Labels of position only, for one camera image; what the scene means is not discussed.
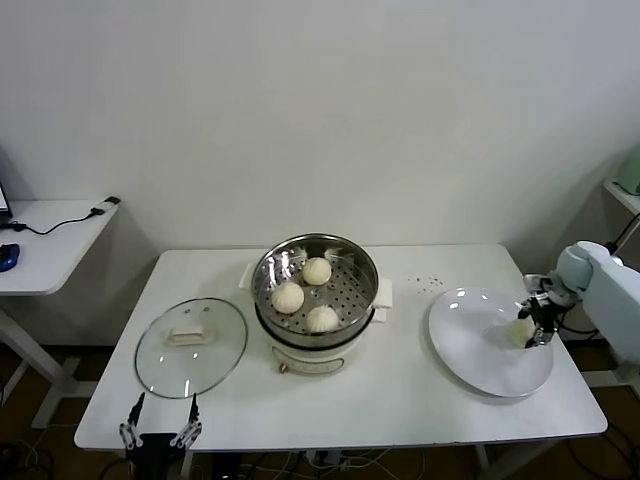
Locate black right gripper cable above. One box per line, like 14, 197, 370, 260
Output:
554, 309, 601, 336

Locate white shelf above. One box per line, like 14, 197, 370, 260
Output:
602, 177, 640, 219

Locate white and black adapter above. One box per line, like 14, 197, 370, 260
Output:
89, 195, 123, 219

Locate perforated steel steamer basket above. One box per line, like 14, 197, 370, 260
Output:
252, 232, 380, 349

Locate glass lid with white handle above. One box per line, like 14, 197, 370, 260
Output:
134, 297, 250, 400

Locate white side table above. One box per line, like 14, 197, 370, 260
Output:
0, 198, 122, 430

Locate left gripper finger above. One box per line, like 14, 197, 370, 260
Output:
169, 393, 203, 448
119, 392, 146, 449

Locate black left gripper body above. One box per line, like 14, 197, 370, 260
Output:
124, 432, 185, 480

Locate black cable with inline adapter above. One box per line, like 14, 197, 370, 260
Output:
604, 213, 640, 254

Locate black laptop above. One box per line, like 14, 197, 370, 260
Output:
0, 174, 15, 227

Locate blue computer mouse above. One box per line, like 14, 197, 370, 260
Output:
0, 242, 24, 273

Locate white electric cooking pot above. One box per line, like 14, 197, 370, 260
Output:
239, 259, 396, 377

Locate black thin desk cable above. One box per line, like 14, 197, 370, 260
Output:
0, 209, 101, 236

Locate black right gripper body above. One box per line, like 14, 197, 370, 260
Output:
523, 294, 564, 332

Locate pale green container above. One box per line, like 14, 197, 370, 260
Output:
618, 149, 640, 197

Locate white power strip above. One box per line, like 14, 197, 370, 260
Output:
305, 449, 354, 472

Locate white steamed baozi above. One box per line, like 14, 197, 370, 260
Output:
305, 304, 340, 334
271, 282, 306, 315
301, 257, 332, 286
492, 319, 534, 350

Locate white round plate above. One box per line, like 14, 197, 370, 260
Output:
427, 286, 555, 399

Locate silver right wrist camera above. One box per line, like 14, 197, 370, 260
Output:
522, 273, 554, 296

